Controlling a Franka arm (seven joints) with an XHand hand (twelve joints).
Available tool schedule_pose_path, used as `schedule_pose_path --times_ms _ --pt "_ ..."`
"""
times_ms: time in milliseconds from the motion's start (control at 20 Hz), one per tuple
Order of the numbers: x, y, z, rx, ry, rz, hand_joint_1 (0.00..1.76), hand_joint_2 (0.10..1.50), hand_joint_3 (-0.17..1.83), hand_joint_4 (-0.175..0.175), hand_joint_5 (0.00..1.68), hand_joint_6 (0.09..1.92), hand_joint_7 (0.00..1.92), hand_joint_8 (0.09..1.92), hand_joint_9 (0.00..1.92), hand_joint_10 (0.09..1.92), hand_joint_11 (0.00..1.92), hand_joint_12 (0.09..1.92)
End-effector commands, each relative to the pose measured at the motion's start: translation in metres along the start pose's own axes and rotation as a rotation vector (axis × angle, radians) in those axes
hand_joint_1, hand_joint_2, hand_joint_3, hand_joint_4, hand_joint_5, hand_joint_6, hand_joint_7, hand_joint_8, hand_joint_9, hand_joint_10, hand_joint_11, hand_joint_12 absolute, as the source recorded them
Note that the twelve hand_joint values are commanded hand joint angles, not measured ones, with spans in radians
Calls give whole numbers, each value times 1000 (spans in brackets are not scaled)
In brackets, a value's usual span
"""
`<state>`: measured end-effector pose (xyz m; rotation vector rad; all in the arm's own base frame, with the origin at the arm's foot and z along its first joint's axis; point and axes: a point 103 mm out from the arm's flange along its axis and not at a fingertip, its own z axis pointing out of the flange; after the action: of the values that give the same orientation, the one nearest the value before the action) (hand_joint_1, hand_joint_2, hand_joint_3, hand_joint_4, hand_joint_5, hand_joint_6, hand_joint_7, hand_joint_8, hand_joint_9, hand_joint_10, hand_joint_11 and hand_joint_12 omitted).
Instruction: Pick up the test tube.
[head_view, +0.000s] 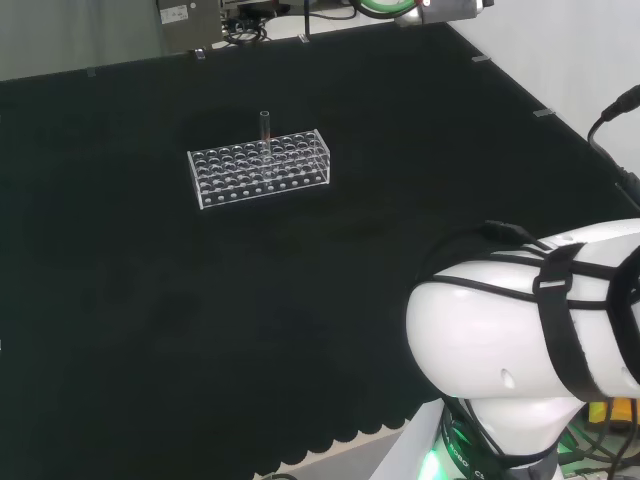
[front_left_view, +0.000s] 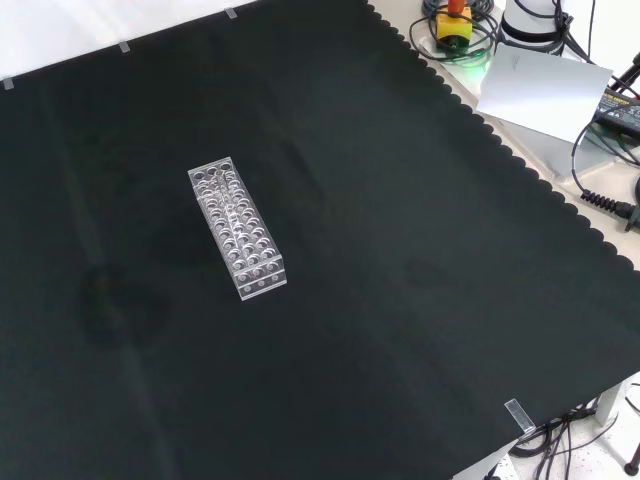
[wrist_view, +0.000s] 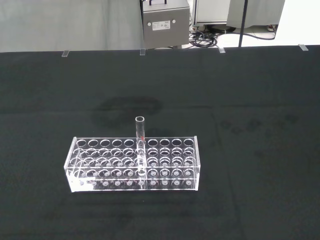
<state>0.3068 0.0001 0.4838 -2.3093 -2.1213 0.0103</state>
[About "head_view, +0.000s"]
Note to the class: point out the clear glass test tube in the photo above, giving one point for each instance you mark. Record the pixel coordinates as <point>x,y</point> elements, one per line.
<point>265,125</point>

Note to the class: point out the clear plastic test tube rack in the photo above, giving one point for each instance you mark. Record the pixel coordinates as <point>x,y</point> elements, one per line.
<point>250,175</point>

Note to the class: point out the black bench cloth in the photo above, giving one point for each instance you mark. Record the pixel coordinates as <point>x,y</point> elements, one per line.
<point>150,300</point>

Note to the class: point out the grey metal box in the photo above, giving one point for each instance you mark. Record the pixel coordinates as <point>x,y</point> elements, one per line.
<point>190,25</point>

